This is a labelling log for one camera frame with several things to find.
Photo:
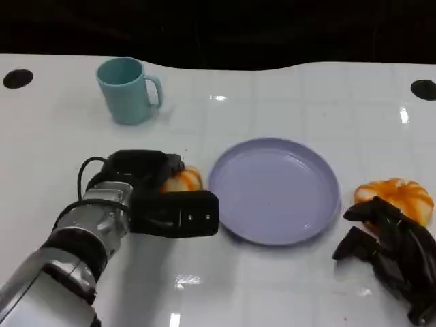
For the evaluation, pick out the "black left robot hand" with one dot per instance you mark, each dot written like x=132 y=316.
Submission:
x=146 y=170

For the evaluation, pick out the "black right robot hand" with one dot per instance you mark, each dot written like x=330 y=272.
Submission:
x=405 y=255

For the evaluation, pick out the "orange white toy bread roll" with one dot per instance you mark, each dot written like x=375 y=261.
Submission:
x=405 y=195
x=187 y=180

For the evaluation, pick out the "pale green mug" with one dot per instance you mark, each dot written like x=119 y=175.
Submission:
x=126 y=100

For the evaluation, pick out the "lilac plate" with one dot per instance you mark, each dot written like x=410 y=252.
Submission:
x=276 y=194

